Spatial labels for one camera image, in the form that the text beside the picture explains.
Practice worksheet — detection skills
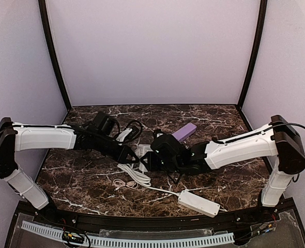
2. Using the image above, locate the black front table rail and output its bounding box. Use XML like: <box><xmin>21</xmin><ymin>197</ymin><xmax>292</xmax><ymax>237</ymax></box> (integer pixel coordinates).
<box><xmin>39</xmin><ymin>207</ymin><xmax>260</xmax><ymax>233</ymax></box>

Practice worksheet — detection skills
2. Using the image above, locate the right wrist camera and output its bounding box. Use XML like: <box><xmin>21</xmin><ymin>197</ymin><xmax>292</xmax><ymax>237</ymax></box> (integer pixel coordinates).
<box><xmin>150</xmin><ymin>134</ymin><xmax>184</xmax><ymax>156</ymax></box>

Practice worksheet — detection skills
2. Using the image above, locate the left black frame post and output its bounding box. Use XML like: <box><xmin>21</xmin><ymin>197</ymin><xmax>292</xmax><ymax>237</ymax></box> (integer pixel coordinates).
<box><xmin>38</xmin><ymin>0</ymin><xmax>72</xmax><ymax>111</ymax></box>

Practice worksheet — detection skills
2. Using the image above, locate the white power strip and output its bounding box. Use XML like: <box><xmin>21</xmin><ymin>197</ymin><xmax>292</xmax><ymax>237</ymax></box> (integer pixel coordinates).
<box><xmin>178</xmin><ymin>191</ymin><xmax>220</xmax><ymax>218</ymax></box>

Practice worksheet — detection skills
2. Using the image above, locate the white plug with cable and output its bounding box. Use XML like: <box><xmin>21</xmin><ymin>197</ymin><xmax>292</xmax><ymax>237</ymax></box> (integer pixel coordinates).
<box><xmin>117</xmin><ymin>164</ymin><xmax>180</xmax><ymax>196</ymax></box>

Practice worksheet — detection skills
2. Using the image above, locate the white cube socket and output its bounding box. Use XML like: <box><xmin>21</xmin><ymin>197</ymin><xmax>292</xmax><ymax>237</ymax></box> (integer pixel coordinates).
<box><xmin>135</xmin><ymin>144</ymin><xmax>152</xmax><ymax>173</ymax></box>

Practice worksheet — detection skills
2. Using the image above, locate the pink charging cable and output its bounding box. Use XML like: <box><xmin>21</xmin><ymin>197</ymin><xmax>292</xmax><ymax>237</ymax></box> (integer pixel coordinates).
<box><xmin>113</xmin><ymin>179</ymin><xmax>140</xmax><ymax>191</ymax></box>

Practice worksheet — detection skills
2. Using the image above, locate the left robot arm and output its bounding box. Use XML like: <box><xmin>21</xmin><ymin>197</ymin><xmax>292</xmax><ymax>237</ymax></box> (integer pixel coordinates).
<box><xmin>0</xmin><ymin>116</ymin><xmax>139</xmax><ymax>210</ymax></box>

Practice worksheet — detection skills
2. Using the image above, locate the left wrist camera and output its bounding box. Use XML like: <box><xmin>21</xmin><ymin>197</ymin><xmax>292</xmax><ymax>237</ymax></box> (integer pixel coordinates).
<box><xmin>92</xmin><ymin>112</ymin><xmax>116</xmax><ymax>135</ymax></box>

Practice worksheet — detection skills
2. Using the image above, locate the white slotted cable duct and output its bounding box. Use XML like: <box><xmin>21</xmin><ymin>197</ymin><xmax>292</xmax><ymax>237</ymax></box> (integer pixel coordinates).
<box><xmin>21</xmin><ymin>221</ymin><xmax>235</xmax><ymax>247</ymax></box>

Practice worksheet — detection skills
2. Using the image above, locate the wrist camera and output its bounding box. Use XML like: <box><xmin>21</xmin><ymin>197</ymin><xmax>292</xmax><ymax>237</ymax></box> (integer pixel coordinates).
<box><xmin>150</xmin><ymin>134</ymin><xmax>184</xmax><ymax>156</ymax></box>
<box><xmin>92</xmin><ymin>112</ymin><xmax>116</xmax><ymax>135</ymax></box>

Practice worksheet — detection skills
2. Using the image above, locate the purple power strip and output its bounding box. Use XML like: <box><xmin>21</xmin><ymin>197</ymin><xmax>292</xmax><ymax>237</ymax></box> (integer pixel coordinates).
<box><xmin>172</xmin><ymin>123</ymin><xmax>197</xmax><ymax>142</ymax></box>

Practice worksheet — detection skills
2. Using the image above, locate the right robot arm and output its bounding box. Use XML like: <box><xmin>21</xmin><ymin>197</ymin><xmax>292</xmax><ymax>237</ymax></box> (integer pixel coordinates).
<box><xmin>140</xmin><ymin>115</ymin><xmax>305</xmax><ymax>207</ymax></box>

